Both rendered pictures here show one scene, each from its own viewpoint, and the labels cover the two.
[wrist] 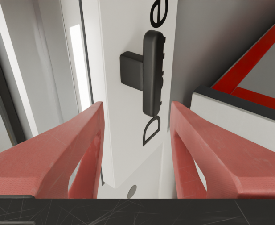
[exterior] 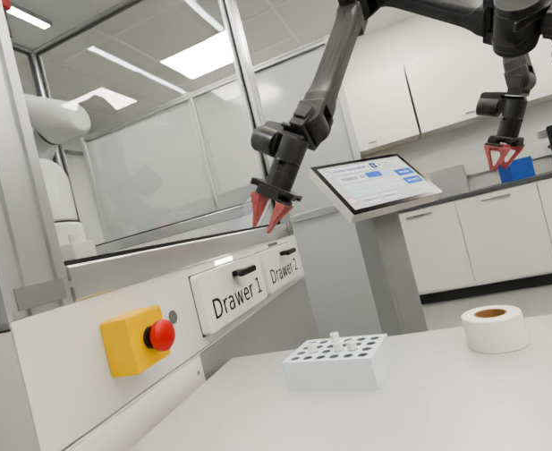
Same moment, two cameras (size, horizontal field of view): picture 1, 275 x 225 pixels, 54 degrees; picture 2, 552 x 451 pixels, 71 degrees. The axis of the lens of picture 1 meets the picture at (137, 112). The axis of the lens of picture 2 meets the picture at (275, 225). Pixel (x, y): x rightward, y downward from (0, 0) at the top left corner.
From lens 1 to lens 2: 89 cm
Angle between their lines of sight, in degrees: 114
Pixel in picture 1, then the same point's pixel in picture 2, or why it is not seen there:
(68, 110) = (217, 251)
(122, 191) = (177, 302)
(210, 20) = not seen: hidden behind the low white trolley
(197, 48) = not seen: hidden behind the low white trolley
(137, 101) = (227, 286)
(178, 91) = (221, 360)
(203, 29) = not seen: hidden behind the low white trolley
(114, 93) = (228, 268)
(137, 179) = (180, 321)
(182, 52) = (234, 346)
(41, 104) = (219, 241)
